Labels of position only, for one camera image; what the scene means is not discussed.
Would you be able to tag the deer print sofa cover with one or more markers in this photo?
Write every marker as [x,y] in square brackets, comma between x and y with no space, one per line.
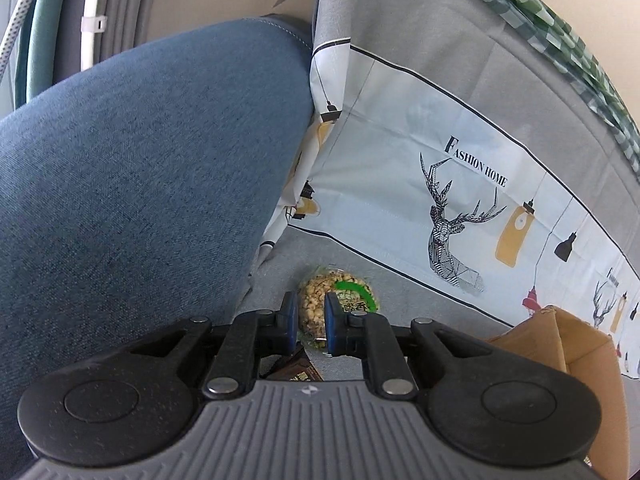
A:
[445,149]

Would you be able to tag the brown cardboard box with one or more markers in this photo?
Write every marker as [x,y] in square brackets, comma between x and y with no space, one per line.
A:
[563,341]

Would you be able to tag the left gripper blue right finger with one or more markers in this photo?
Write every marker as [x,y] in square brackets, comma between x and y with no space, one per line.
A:
[337,326]

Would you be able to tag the green checkered cloth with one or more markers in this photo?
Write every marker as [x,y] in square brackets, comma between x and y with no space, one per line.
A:
[555,40]

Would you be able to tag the grey curtain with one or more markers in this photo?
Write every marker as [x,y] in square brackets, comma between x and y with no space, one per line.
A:
[46,41]

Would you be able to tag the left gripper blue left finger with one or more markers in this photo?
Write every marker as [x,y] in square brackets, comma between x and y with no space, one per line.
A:
[287,323]

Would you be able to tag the green label noodle snack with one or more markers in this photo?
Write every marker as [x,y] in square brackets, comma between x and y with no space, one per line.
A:
[352,292]

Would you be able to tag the black soda cracker packet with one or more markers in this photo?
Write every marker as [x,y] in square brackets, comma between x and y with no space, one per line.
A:
[294,368]

